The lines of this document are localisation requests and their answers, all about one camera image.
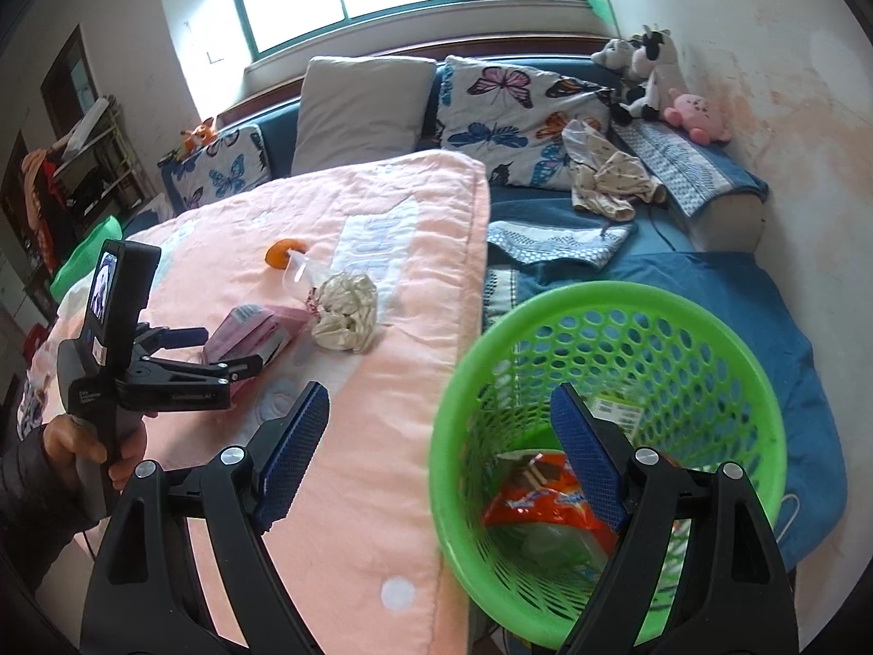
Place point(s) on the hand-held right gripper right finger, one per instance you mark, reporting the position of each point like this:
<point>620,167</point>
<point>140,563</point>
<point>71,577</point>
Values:
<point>586,454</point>

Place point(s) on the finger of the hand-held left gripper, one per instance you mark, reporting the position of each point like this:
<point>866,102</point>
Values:
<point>184,338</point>
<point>204,370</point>

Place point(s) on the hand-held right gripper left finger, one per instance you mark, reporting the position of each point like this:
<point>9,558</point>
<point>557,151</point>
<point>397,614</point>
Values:
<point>297,450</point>

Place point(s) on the yellow box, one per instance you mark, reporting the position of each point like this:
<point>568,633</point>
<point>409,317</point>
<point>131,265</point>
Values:
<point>617,413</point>

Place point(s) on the pink tissue pack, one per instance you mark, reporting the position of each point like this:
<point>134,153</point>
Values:
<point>252,338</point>

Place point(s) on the red snack bag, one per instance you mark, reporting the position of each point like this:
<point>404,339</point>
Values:
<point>545,501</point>

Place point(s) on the green plastic basket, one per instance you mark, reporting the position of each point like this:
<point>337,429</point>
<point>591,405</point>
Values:
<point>477,382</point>

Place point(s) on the person's left forearm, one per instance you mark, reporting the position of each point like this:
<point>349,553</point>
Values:
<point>27,512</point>

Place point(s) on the person's left hand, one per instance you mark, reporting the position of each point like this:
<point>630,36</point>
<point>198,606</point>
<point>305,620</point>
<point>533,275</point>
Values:
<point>65,438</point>

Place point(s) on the green plastic basin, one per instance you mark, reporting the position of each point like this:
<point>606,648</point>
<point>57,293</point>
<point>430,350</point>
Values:
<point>85,256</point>

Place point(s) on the pink blanket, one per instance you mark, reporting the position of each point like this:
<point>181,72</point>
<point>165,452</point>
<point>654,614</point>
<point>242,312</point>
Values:
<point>382,423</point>

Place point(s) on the hanging clothes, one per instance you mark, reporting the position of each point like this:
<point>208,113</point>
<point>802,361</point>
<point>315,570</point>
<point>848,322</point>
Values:
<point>37,205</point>

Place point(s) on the small orange fruit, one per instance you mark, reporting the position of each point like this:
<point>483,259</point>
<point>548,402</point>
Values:
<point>279,254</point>

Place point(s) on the clear plastic cup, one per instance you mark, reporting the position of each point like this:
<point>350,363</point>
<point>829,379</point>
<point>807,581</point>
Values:
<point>300,276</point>

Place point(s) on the metal shelf rack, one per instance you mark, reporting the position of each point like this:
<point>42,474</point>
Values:
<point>102,157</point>

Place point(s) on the crumpled beige plastic bag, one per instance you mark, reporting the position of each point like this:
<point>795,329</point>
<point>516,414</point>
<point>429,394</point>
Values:
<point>344,314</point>

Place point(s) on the small butterfly pillow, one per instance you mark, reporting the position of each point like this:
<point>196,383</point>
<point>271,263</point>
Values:
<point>218,167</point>

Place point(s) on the orange fox plush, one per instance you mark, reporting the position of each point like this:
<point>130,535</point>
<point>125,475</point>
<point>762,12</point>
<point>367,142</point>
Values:
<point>198,136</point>

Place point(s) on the blue white patterned cloth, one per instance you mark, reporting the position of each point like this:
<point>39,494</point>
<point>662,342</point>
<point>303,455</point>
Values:
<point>559,242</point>

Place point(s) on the dark door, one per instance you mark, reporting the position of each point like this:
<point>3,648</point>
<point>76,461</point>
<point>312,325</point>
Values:
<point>71,82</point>

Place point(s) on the blue sofa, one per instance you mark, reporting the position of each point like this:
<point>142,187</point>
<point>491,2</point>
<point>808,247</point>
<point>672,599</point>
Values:
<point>750,300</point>

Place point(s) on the crumpled patterned clothing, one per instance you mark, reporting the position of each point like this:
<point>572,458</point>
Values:
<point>614,174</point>

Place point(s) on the grey pillow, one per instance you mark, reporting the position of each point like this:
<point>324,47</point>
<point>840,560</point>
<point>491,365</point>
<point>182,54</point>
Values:
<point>361,109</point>

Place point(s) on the patterned armrest cover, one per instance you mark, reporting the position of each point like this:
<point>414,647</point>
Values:
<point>689,160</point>

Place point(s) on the large butterfly pillow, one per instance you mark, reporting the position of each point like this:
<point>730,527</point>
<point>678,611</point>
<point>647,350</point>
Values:
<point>505,109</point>

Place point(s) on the pink plush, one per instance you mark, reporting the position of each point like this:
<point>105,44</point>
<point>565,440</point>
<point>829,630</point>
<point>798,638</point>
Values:
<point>695,116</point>

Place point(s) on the black white cow plush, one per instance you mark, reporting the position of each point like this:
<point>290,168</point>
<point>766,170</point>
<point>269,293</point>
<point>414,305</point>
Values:
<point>655,68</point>

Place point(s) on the grey white plush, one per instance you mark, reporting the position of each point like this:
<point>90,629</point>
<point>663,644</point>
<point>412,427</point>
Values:
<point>614,54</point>

